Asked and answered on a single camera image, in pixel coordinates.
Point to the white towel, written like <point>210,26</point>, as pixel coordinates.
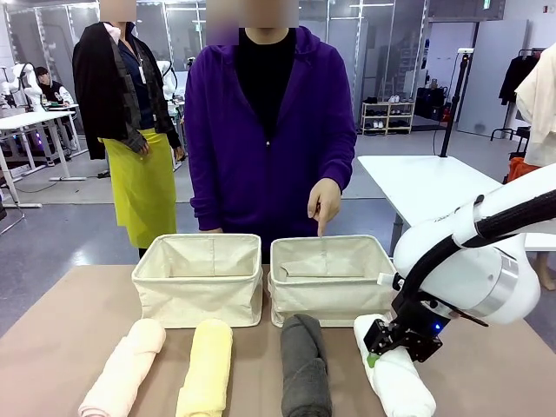
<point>399,386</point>

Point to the person's right forearm purple sleeve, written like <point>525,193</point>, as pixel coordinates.
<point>202,200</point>

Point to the white side table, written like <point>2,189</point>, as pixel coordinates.
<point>425,182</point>

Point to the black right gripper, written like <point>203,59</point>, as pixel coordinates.
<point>401,341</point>

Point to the person's left forearm purple sleeve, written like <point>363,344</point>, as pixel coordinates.
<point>343,165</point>

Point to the wooden shoe rack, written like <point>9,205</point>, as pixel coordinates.
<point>388,117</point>

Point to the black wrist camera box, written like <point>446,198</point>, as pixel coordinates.
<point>417,310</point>

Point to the mannequin in yellow apron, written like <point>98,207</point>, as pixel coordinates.
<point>139,182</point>

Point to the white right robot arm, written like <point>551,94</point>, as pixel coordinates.
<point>456,269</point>

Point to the yellow towel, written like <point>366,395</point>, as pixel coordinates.
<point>206,369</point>

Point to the pink towel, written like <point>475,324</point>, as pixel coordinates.
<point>126,369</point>

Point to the grey towel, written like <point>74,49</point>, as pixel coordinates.
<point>304,373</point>

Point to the cream fabric basket with tag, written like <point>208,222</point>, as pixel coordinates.
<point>321,299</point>

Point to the clothes rack with black jacket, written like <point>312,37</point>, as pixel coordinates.
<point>517,78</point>

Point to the mannequin in cream garment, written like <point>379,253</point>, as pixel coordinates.
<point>540,108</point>

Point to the person in purple hoodie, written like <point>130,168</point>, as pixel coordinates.
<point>260,152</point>

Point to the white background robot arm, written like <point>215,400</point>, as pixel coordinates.
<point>167,78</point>

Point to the white background desk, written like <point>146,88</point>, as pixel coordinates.
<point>35,119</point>

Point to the cream fabric basket plain lining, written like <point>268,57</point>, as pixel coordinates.
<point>195,299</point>

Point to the black camera pole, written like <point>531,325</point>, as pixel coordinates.
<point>454,104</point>

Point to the orange cloth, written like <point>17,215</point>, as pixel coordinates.
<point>519,169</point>

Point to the person's left hand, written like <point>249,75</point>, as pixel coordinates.
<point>326,200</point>

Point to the black bags stack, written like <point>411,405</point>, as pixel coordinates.
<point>431,102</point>

